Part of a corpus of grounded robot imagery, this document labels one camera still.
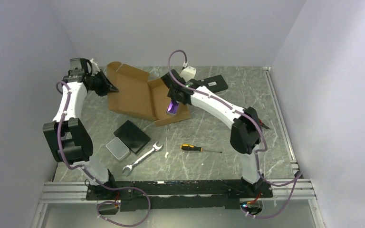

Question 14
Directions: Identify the purple long product box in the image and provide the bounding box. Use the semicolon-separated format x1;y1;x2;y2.
166;99;179;116

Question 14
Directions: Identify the brown cardboard express box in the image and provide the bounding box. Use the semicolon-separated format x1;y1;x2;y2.
106;61;191;126

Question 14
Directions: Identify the red handled box cutter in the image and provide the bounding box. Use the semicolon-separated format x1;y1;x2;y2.
259;120;270;129

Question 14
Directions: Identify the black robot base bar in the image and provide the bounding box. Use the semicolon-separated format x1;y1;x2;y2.
86;179;273;212

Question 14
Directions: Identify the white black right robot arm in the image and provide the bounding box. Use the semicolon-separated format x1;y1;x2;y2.
161;69;266;197

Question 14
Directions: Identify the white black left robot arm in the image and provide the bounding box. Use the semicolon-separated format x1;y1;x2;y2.
43;58;119;200

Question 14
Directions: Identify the black flat box with label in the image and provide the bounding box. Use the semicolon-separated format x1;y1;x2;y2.
199;75;229;93

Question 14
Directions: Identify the silver open-end wrench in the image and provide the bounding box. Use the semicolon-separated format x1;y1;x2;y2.
122;141;164;176

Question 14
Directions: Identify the dark grey flat slab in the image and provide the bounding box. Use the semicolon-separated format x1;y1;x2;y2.
113;120;151;155

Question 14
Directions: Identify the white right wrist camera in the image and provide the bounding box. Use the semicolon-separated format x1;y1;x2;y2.
180;66;197;82

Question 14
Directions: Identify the yellow black handled screwdriver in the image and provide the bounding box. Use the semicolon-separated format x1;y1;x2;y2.
180;144;222;153

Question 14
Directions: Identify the aluminium table edge rail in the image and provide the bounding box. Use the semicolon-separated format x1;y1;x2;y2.
262;67;300;175

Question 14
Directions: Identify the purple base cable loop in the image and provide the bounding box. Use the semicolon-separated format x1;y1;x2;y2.
96;189;152;228

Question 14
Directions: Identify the front aluminium frame rail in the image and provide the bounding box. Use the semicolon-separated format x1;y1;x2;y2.
31;182;87;228

